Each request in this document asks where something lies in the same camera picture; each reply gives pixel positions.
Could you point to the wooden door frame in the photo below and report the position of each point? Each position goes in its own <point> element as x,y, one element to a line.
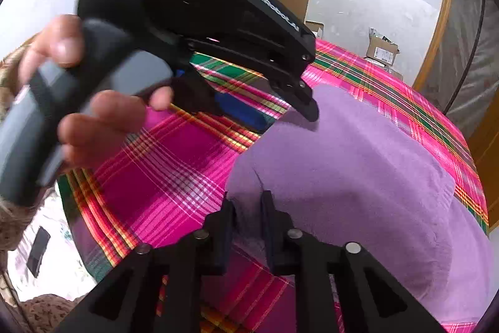
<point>436,24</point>

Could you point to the person's left hand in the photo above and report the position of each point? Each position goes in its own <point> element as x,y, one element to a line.
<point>105,118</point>

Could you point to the labelled brown cardboard box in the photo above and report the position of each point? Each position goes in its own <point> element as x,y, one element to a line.
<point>382,50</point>

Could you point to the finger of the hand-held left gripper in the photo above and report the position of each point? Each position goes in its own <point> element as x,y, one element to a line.
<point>241,112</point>
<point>300,99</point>

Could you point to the pink green plaid bedsheet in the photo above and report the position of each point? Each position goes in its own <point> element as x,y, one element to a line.
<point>163,177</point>

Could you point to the dark flat phone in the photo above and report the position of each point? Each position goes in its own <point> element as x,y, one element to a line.
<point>38,251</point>

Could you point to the white cardboard box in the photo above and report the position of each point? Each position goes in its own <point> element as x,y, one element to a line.
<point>315,29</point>

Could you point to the clear plastic curtain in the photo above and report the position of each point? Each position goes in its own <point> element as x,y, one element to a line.
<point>471,24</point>

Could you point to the purple fleece sweater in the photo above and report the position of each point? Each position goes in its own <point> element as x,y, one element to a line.
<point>351,169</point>

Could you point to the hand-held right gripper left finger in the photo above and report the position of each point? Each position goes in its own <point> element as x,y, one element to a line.
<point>230,239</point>

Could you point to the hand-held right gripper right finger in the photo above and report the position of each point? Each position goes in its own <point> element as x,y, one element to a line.
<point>269,239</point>

